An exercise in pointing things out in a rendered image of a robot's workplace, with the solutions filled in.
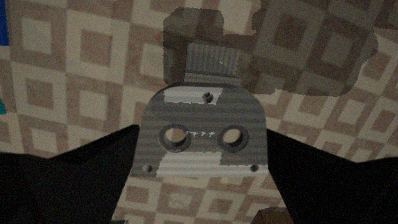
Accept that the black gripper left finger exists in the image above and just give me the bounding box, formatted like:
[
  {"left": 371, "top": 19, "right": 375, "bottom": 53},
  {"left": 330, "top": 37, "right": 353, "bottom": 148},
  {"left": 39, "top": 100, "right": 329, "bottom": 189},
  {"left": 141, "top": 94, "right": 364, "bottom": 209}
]
[{"left": 0, "top": 125, "right": 140, "bottom": 224}]

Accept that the small teal square block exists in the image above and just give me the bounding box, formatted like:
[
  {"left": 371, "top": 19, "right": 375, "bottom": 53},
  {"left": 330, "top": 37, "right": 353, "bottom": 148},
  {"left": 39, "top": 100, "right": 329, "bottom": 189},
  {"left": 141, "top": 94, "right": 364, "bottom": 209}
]
[{"left": 0, "top": 100, "right": 6, "bottom": 115}]

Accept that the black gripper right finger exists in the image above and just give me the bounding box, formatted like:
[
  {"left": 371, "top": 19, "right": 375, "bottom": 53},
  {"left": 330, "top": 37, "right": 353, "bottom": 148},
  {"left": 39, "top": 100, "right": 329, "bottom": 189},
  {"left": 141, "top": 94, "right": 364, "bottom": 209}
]
[{"left": 267, "top": 129, "right": 398, "bottom": 224}]

